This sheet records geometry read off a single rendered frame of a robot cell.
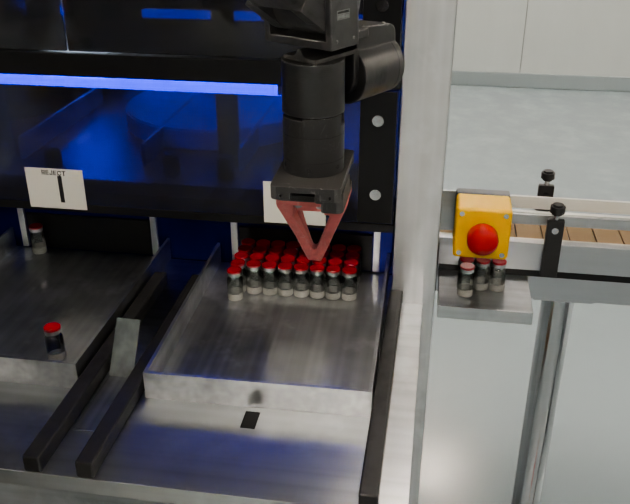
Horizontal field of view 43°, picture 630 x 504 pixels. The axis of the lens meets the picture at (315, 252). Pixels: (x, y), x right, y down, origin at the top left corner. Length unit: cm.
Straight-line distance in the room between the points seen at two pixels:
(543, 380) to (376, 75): 75
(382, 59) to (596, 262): 57
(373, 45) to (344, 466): 42
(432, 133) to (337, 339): 29
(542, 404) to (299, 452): 63
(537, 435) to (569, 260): 36
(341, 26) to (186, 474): 46
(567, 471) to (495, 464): 18
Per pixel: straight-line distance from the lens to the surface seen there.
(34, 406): 97
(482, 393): 246
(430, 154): 102
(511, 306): 113
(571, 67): 578
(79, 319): 111
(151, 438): 89
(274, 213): 108
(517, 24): 568
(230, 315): 108
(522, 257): 120
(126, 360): 98
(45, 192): 118
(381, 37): 77
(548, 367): 135
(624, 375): 266
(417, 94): 100
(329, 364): 98
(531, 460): 147
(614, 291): 125
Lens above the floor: 144
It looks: 27 degrees down
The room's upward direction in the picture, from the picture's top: straight up
